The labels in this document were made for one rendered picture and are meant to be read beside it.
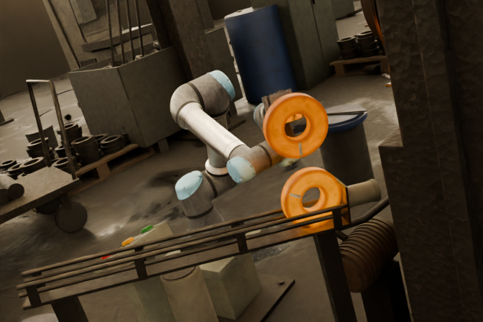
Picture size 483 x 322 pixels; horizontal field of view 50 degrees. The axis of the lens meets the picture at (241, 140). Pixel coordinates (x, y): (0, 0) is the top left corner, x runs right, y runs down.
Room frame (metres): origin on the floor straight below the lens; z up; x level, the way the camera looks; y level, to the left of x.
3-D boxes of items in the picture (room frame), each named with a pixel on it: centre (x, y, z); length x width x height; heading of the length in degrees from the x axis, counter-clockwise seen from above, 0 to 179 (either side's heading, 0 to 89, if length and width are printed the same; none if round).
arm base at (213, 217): (1.86, 0.23, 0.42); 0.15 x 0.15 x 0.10
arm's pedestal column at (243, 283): (1.87, 0.23, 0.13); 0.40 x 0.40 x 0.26; 50
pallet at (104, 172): (4.35, 1.39, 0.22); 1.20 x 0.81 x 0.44; 127
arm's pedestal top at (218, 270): (1.87, 0.23, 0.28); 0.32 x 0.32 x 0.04; 50
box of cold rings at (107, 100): (4.91, 0.62, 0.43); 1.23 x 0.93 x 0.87; 130
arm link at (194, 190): (1.87, 0.23, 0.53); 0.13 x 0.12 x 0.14; 117
